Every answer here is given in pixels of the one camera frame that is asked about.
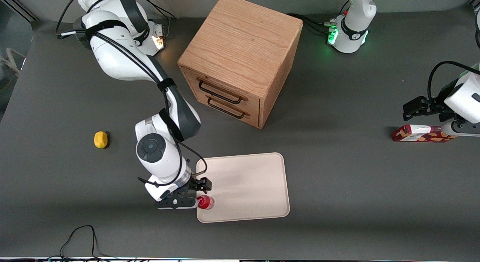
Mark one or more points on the red coke bottle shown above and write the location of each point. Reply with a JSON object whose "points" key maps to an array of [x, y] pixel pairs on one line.
{"points": [[205, 202]]}

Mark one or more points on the red snack box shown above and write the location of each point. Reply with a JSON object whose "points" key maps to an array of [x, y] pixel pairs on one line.
{"points": [[420, 135]]}

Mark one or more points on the beige plastic tray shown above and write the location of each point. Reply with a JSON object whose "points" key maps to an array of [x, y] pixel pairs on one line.
{"points": [[247, 187]]}

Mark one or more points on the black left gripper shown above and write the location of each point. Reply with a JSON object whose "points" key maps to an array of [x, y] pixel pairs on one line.
{"points": [[439, 106]]}

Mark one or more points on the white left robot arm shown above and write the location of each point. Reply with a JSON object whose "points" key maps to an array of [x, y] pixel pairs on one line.
{"points": [[467, 98]]}

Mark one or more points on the yellow lemon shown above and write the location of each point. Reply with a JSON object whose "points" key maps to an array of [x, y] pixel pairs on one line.
{"points": [[100, 139]]}

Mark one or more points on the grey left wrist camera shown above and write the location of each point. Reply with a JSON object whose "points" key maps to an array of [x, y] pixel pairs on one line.
{"points": [[463, 128]]}

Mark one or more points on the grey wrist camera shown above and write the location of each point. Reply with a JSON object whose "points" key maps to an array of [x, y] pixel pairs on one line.
{"points": [[176, 204], [463, 128]]}

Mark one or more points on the aluminium frame rail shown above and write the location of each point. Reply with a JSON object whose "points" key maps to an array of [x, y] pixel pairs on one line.
{"points": [[20, 8]]}

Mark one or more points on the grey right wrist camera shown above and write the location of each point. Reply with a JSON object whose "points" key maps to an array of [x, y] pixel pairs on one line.
{"points": [[176, 204]]}

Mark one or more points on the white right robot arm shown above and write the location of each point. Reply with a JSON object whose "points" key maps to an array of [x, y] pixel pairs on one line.
{"points": [[120, 55]]}

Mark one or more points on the wooden drawer cabinet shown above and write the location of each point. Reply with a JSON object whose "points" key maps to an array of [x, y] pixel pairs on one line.
{"points": [[240, 48]]}

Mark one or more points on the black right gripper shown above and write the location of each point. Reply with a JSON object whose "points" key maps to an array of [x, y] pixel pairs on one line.
{"points": [[194, 183]]}

